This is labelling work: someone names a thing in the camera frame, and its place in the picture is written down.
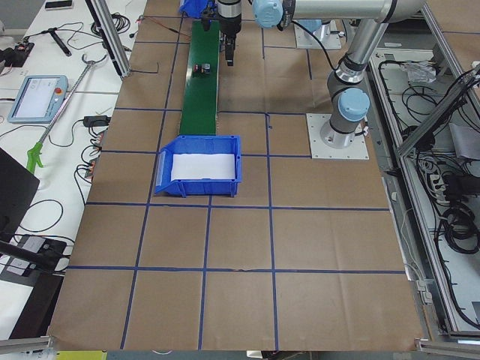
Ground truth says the red push button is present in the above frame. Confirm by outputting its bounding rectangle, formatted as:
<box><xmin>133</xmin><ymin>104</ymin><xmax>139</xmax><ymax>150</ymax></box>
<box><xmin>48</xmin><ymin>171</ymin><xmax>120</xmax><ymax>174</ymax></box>
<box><xmin>193</xmin><ymin>63</ymin><xmax>211</xmax><ymax>76</ymax></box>

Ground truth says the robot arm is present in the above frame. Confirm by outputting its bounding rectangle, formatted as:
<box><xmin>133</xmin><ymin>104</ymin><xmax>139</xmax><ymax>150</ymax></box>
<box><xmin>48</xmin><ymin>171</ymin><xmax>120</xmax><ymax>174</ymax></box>
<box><xmin>253</xmin><ymin>0</ymin><xmax>424</xmax><ymax>149</ymax></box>
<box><xmin>201</xmin><ymin>0</ymin><xmax>242</xmax><ymax>67</ymax></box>

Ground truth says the right blue bin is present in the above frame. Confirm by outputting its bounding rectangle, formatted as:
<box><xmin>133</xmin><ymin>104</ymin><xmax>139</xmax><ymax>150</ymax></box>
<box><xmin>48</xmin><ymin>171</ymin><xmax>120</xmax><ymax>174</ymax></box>
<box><xmin>179</xmin><ymin>0</ymin><xmax>208</xmax><ymax>19</ymax></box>

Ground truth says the blue bin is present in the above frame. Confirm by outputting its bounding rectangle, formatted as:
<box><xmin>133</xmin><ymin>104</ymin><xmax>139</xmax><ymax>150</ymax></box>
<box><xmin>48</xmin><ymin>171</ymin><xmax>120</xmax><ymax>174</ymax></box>
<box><xmin>154</xmin><ymin>135</ymin><xmax>242</xmax><ymax>197</ymax></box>
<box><xmin>179</xmin><ymin>0</ymin><xmax>208</xmax><ymax>19</ymax></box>

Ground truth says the green conveyor belt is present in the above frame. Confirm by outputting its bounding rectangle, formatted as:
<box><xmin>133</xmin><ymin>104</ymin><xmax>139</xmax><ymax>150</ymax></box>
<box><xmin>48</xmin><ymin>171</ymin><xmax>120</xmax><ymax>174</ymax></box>
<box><xmin>179</xmin><ymin>20</ymin><xmax>220</xmax><ymax>135</ymax></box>

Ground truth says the left blue bin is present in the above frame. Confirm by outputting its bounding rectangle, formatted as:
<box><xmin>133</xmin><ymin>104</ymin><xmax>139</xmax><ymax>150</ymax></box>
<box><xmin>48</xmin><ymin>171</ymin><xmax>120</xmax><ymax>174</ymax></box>
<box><xmin>154</xmin><ymin>135</ymin><xmax>242</xmax><ymax>197</ymax></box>

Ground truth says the white foam left bin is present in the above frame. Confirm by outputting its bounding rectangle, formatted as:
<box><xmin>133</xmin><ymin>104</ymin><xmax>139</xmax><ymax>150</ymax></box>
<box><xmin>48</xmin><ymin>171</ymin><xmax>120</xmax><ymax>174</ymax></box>
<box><xmin>171</xmin><ymin>154</ymin><xmax>236</xmax><ymax>180</ymax></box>

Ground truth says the black power adapter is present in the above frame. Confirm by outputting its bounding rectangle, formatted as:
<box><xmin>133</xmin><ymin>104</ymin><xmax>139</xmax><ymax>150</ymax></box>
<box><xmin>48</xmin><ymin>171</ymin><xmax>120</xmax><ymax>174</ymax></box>
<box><xmin>82</xmin><ymin>115</ymin><xmax>111</xmax><ymax>128</ymax></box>

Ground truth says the teach pendant tablet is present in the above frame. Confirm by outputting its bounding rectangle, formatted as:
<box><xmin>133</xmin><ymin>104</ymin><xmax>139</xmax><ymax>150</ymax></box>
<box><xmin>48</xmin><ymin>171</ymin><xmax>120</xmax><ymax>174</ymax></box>
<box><xmin>7</xmin><ymin>75</ymin><xmax>68</xmax><ymax>124</ymax></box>

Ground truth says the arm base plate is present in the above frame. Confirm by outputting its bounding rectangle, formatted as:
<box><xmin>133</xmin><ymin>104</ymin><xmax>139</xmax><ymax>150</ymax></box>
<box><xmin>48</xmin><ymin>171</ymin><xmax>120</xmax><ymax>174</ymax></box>
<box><xmin>294</xmin><ymin>22</ymin><xmax>343</xmax><ymax>50</ymax></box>
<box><xmin>306</xmin><ymin>113</ymin><xmax>369</xmax><ymax>161</ymax></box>

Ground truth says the red black wire pair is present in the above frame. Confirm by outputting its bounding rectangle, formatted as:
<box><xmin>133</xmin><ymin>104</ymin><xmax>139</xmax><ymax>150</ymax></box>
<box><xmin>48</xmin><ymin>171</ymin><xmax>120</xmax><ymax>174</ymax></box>
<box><xmin>142</xmin><ymin>15</ymin><xmax>193</xmax><ymax>38</ymax></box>

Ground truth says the green handled grabber tool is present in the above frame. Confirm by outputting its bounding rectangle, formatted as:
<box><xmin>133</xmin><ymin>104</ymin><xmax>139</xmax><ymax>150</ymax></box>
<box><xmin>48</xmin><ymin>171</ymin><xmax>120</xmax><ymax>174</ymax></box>
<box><xmin>26</xmin><ymin>54</ymin><xmax>107</xmax><ymax>174</ymax></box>

